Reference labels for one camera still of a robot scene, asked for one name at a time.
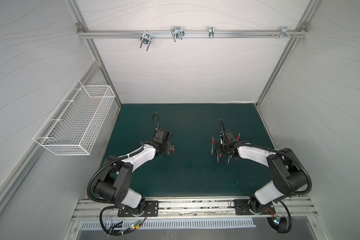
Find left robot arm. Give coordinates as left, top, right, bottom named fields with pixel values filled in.
left=87, top=129, right=174, bottom=212

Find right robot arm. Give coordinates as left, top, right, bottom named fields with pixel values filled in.
left=216, top=130, right=313, bottom=207

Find green table mat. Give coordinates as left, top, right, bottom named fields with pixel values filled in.
left=106, top=104, right=273, bottom=197

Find metal u-bolt clamp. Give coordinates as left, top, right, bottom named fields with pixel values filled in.
left=140, top=33, right=152, bottom=51
left=171, top=26, right=185, bottom=42

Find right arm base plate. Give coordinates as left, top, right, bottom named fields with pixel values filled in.
left=230, top=199, right=276, bottom=216

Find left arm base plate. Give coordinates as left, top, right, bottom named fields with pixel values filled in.
left=118, top=201, right=159, bottom=218

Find white slotted cable duct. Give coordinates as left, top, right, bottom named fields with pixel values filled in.
left=80, top=218, right=256, bottom=231

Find white wire basket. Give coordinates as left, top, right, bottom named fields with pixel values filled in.
left=33, top=80, right=115, bottom=156

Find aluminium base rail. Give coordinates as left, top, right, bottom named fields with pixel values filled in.
left=72, top=196, right=319, bottom=220

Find right cable bundle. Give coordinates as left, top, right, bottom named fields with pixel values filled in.
left=265, top=200, right=293, bottom=234

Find cable bundle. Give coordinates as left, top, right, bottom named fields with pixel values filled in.
left=265, top=200, right=293, bottom=234
left=98, top=205, right=149, bottom=237

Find left cable bundle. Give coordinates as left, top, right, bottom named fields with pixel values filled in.
left=98, top=205, right=149, bottom=237

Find aluminium cross rail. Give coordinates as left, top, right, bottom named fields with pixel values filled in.
left=78, top=29, right=309, bottom=39

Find metal bracket clamp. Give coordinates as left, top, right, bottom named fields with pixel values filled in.
left=209, top=27, right=215, bottom=39

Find metal corner bracket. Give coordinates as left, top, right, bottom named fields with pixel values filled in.
left=270, top=27, right=297, bottom=39

